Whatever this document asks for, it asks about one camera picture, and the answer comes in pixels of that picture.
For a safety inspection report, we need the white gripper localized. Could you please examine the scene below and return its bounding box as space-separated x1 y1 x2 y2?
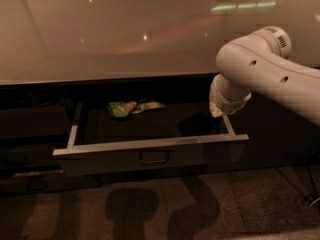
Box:
209 74 251 116

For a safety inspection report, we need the dark drawer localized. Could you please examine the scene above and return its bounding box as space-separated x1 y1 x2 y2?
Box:
0 144 59 170
53 102 249 176
0 171 100 196
0 106 70 139

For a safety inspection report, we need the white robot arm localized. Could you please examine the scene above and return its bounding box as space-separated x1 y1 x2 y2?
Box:
209 26 320 126

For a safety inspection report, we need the dark cabinet door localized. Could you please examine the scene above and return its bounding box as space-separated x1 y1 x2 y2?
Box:
228 93 320 170

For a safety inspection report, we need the green snack bag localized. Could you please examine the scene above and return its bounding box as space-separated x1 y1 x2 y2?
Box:
107 101 165 118

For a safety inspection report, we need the cable on floor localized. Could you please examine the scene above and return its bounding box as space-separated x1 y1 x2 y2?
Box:
302 165 320 209

